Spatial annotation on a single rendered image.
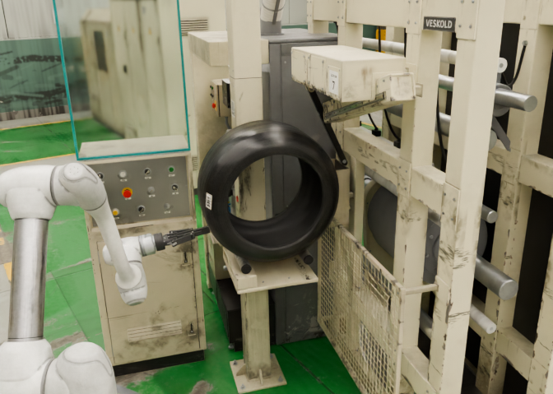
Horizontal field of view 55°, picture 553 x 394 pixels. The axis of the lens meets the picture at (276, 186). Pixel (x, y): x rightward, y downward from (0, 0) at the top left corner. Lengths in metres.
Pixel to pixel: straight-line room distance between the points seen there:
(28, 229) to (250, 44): 1.21
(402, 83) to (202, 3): 3.88
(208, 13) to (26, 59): 5.84
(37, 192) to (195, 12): 3.94
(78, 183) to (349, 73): 0.97
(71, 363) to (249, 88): 1.37
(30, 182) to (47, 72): 9.16
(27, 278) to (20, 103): 9.22
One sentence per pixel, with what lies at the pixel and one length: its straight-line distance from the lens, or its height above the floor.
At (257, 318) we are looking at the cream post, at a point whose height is 0.40.
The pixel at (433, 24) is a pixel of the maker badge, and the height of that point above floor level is 1.89.
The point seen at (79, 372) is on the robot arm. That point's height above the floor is 0.98.
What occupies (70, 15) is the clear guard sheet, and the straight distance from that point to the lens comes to 2.66.
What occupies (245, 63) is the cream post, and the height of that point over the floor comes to 1.72.
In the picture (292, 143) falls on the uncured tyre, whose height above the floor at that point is 1.44.
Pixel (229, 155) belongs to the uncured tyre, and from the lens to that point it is 2.14.
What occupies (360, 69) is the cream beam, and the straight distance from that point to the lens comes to 1.93.
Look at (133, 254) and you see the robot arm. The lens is 2.27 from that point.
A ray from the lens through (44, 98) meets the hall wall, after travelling 11.00.
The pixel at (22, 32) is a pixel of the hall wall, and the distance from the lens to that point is 10.94.
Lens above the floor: 1.99
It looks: 19 degrees down
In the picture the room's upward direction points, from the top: 1 degrees counter-clockwise
